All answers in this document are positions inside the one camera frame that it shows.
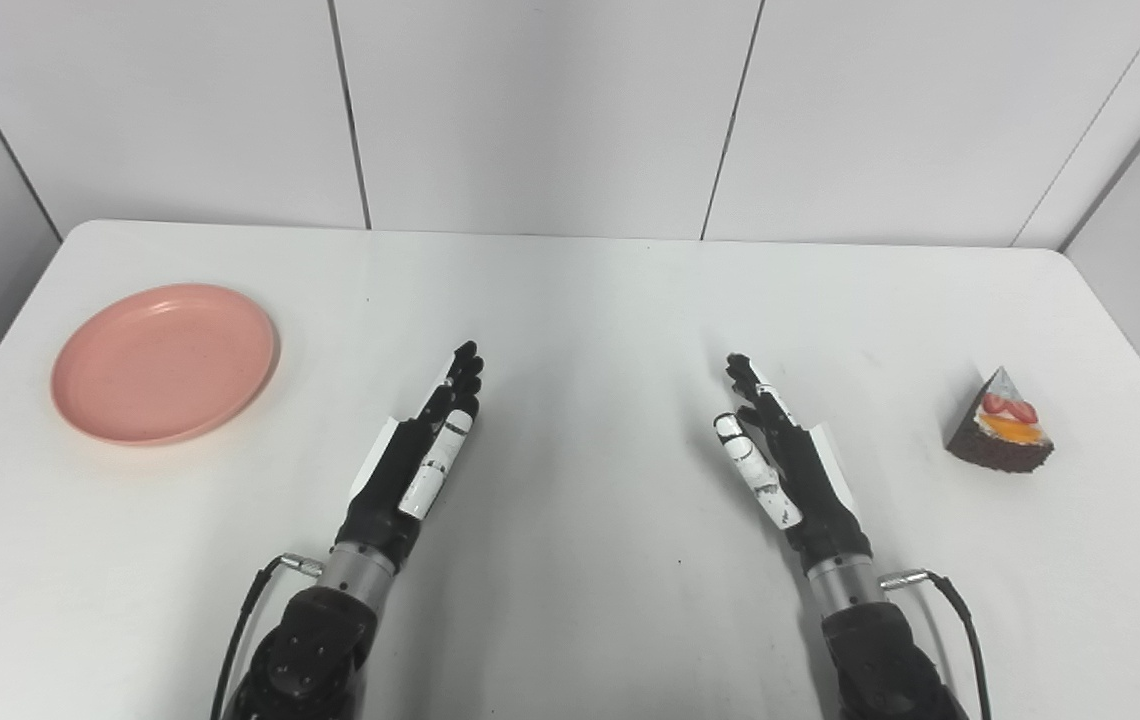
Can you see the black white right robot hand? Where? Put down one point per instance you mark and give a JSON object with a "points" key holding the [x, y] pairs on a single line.
{"points": [[820, 500]]}

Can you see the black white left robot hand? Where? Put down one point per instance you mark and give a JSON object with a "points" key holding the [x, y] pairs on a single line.
{"points": [[385, 490]]}

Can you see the chocolate fruit cake slice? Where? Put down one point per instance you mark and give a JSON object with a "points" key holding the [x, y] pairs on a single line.
{"points": [[1000, 445]]}

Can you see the pink round plate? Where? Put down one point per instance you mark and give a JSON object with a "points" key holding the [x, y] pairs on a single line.
{"points": [[165, 363]]}

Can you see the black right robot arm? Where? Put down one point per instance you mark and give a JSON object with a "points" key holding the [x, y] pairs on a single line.
{"points": [[880, 660]]}

